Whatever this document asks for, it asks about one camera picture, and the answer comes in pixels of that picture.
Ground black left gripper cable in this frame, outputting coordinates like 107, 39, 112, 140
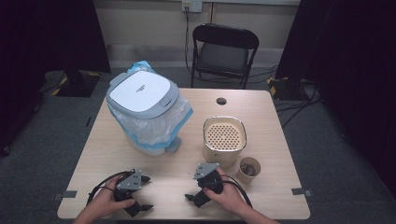
86, 169, 136, 206

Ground brown paper cup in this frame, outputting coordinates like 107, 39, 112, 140
236, 156, 262, 186

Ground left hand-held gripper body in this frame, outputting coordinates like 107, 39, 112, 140
113, 169, 143, 218

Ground dark curtain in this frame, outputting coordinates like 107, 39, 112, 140
275, 0, 396, 200
0, 0, 112, 157

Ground black stand base striped tape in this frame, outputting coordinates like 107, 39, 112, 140
266, 76, 310, 102
39, 69, 103, 98

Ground grey tape strip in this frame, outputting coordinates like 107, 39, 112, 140
52, 189, 78, 202
290, 187, 314, 198

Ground black floor cables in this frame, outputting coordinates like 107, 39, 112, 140
274, 86, 322, 129

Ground person's right hand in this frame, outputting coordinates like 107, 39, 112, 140
202, 167, 250, 217

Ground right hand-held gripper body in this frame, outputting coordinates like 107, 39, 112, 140
192, 162, 224, 208

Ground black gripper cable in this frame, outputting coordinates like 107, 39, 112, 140
86, 169, 136, 206
218, 174, 253, 209

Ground black folding chair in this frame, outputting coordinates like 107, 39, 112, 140
190, 22, 261, 91

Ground beige strainer container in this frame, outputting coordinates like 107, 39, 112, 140
201, 116, 248, 169

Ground white wall socket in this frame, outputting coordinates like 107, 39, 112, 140
181, 0, 204, 14

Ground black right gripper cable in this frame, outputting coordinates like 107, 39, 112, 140
218, 174, 253, 209

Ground white trash bin with bag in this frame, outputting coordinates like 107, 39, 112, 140
107, 60, 194, 151

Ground dark wet tea residue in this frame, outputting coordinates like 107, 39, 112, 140
242, 163, 257, 176

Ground person's left hand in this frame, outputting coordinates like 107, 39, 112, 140
83, 175, 136, 219

